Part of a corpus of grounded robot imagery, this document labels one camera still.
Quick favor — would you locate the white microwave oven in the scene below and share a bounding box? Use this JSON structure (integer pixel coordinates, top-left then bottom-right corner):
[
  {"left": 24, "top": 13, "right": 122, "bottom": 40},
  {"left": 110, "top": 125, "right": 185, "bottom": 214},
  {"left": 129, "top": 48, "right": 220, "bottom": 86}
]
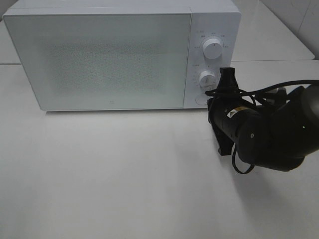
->
[{"left": 3, "top": 7, "right": 241, "bottom": 111}]

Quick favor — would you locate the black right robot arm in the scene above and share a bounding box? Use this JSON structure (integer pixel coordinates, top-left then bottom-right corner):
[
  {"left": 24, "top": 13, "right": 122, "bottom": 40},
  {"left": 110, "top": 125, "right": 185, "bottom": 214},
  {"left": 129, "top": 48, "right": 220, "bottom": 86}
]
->
[{"left": 206, "top": 67, "right": 319, "bottom": 172}]

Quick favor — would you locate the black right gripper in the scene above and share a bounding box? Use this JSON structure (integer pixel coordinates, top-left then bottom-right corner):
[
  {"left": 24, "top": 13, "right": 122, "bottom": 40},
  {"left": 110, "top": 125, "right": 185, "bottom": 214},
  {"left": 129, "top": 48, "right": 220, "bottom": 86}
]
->
[{"left": 207, "top": 67, "right": 257, "bottom": 156}]

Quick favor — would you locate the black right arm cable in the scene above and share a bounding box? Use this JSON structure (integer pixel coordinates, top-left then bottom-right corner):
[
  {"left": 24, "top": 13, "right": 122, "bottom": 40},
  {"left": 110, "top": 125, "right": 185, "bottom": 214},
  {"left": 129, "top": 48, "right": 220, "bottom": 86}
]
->
[{"left": 204, "top": 79, "right": 319, "bottom": 174}]

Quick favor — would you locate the round microwave door button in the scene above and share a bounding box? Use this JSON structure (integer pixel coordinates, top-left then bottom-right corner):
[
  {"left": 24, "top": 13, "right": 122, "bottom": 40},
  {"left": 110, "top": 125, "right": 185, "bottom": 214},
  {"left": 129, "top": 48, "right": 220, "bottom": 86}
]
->
[{"left": 195, "top": 94, "right": 210, "bottom": 106}]

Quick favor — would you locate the white microwave knob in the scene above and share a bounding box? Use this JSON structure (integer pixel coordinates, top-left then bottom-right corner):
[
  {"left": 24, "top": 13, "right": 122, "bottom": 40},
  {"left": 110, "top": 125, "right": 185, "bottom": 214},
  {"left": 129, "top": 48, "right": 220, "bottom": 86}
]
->
[
  {"left": 202, "top": 36, "right": 223, "bottom": 60},
  {"left": 198, "top": 70, "right": 216, "bottom": 89}
]

